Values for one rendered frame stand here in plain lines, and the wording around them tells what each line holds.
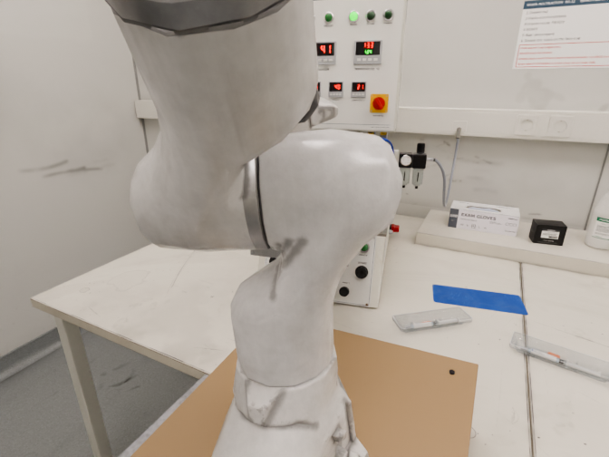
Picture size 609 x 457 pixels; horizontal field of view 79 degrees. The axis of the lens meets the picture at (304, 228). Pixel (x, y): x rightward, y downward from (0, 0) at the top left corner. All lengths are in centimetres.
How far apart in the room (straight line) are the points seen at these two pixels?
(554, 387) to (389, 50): 95
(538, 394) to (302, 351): 58
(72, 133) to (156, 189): 195
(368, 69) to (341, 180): 96
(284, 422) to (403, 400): 22
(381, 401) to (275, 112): 46
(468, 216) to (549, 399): 77
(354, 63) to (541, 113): 69
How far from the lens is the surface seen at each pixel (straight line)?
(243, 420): 45
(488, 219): 148
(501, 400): 84
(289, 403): 42
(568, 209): 170
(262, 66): 21
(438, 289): 114
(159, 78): 23
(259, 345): 39
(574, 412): 88
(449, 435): 57
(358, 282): 100
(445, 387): 62
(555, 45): 163
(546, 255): 141
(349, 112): 126
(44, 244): 225
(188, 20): 19
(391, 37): 125
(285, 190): 31
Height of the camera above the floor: 129
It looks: 21 degrees down
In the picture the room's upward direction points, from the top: straight up
